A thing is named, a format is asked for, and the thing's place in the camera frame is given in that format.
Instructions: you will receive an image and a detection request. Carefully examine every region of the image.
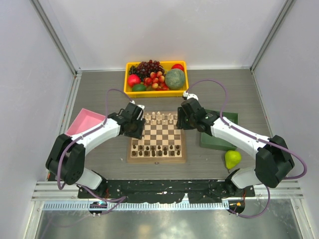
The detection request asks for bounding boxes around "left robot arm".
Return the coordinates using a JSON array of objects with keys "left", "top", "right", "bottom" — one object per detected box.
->
[{"left": 45, "top": 101, "right": 146, "bottom": 198}]

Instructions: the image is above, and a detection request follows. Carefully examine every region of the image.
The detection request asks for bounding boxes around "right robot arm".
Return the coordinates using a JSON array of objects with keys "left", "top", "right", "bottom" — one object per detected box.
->
[{"left": 176, "top": 98, "right": 295, "bottom": 196}]

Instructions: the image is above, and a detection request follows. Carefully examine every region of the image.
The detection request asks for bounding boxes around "wooden chess board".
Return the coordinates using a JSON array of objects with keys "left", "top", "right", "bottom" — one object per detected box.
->
[{"left": 127, "top": 112, "right": 186, "bottom": 164}]

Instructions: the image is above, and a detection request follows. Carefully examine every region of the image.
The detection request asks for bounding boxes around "green tray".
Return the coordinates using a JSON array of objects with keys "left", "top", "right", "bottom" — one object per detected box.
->
[{"left": 199, "top": 112, "right": 238, "bottom": 151}]

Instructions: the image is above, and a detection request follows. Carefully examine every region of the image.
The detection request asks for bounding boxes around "green lime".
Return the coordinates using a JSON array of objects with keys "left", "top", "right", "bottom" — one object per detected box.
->
[{"left": 132, "top": 84, "right": 147, "bottom": 92}]

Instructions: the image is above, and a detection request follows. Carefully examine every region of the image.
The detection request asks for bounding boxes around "green melon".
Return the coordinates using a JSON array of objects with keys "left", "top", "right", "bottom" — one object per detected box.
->
[{"left": 165, "top": 69, "right": 185, "bottom": 90}]

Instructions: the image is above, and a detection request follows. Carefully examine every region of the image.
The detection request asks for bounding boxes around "red apple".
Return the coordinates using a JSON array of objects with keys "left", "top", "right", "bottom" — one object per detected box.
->
[{"left": 127, "top": 74, "right": 141, "bottom": 88}]

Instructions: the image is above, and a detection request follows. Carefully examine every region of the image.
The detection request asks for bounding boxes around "red cherry cluster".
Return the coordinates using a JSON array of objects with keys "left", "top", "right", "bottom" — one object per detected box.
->
[{"left": 143, "top": 71, "right": 169, "bottom": 91}]

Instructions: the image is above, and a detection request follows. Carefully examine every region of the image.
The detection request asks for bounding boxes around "pink plastic box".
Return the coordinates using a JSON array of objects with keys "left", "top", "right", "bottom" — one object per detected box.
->
[{"left": 65, "top": 109, "right": 105, "bottom": 136}]

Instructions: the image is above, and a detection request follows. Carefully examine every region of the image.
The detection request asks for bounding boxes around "red tomato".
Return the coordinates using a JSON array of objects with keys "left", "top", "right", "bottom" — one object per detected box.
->
[{"left": 171, "top": 64, "right": 184, "bottom": 72}]

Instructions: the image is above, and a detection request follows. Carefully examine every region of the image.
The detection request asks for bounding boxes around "dark grape bunch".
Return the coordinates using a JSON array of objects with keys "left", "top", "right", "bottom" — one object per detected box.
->
[{"left": 129, "top": 60, "right": 165, "bottom": 80}]

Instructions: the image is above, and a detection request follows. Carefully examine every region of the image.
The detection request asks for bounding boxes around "yellow plastic fruit bin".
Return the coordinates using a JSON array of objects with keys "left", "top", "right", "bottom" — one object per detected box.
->
[{"left": 124, "top": 61, "right": 189, "bottom": 98}]

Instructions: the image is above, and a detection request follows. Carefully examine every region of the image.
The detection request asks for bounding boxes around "green pear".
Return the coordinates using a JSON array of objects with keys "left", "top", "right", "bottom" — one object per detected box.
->
[{"left": 224, "top": 150, "right": 242, "bottom": 170}]

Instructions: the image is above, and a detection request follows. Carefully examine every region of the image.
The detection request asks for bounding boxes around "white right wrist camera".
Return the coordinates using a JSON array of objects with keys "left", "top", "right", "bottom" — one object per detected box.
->
[{"left": 182, "top": 91, "right": 198, "bottom": 101}]

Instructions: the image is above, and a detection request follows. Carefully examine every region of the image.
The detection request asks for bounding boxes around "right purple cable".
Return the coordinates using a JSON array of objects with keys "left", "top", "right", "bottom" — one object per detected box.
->
[{"left": 183, "top": 79, "right": 308, "bottom": 219}]

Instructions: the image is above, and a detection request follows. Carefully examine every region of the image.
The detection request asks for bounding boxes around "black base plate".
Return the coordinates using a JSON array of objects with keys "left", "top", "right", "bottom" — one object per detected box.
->
[{"left": 91, "top": 179, "right": 255, "bottom": 204}]

